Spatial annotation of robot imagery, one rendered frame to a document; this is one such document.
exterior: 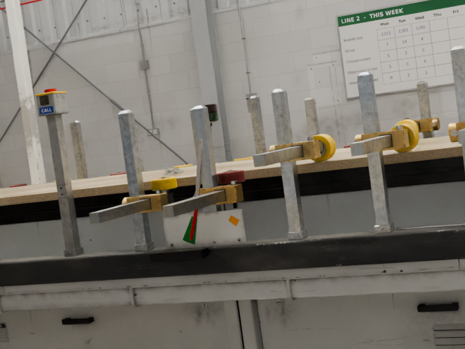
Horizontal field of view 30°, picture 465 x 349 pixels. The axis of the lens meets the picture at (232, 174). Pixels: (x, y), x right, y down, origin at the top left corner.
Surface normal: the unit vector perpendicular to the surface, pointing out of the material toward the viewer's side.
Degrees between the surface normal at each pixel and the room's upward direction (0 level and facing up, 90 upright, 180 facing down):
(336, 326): 90
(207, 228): 90
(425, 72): 90
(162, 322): 90
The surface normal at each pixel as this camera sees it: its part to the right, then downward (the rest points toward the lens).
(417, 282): -0.40, 0.11
